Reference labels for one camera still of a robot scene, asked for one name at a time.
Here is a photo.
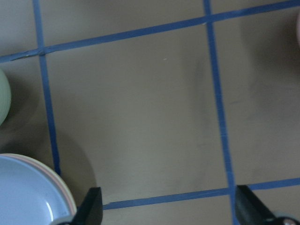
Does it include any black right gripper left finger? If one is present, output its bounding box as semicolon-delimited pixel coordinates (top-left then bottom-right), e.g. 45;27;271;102
63;187;103;225

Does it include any pink plate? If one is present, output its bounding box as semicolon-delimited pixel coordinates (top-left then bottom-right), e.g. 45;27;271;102
7;154;75;218

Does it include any blue plate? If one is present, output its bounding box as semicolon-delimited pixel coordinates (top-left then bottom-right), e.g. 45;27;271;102
0;155;76;225

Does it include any green bowl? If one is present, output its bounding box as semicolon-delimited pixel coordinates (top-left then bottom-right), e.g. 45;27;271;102
0;69;11;125

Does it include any white plate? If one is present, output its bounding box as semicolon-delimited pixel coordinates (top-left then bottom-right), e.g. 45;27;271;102
2;153;77;218

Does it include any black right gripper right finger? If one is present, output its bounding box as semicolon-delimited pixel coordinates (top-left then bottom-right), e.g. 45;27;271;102
235;185;300;225

